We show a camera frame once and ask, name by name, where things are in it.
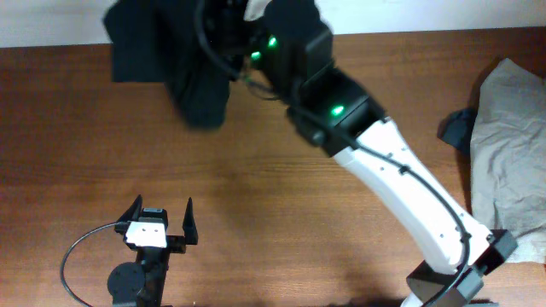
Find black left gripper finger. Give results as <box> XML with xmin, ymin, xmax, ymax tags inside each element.
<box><xmin>117</xmin><ymin>194</ymin><xmax>142</xmax><ymax>223</ymax></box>
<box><xmin>183</xmin><ymin>198</ymin><xmax>199</xmax><ymax>246</ymax></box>

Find black shorts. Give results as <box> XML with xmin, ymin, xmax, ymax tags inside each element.
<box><xmin>102</xmin><ymin>0</ymin><xmax>231</xmax><ymax>130</ymax></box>

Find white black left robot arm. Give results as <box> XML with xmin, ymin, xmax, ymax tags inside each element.
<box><xmin>107</xmin><ymin>196</ymin><xmax>199</xmax><ymax>307</ymax></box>

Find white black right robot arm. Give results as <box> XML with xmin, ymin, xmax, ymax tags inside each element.
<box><xmin>243</xmin><ymin>1</ymin><xmax>517</xmax><ymax>306</ymax></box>

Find dark blue cloth piece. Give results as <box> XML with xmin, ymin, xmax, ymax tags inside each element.
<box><xmin>437</xmin><ymin>107</ymin><xmax>477</xmax><ymax>156</ymax></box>

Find grey crumpled garment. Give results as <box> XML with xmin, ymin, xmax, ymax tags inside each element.
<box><xmin>470</xmin><ymin>59</ymin><xmax>545</xmax><ymax>264</ymax></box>

